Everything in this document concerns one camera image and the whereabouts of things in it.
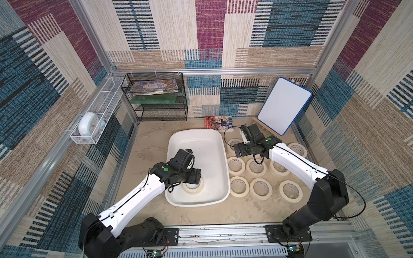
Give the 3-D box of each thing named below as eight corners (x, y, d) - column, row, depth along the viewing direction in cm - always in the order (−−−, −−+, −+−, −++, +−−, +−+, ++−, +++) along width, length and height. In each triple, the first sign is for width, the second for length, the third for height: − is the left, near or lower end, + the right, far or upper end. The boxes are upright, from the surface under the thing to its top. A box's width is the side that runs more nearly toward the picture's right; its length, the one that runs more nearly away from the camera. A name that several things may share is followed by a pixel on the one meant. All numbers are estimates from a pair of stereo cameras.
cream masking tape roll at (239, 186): (231, 197, 87) (231, 195, 84) (229, 178, 94) (229, 176, 91) (249, 197, 87) (250, 195, 84) (246, 178, 94) (247, 175, 91)
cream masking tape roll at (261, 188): (251, 200, 85) (252, 198, 83) (248, 180, 92) (249, 178, 90) (273, 200, 85) (275, 198, 83) (268, 180, 92) (269, 178, 90)
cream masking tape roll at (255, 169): (247, 176, 93) (248, 173, 91) (245, 161, 99) (245, 158, 97) (267, 175, 93) (268, 173, 91) (263, 161, 99) (264, 158, 97)
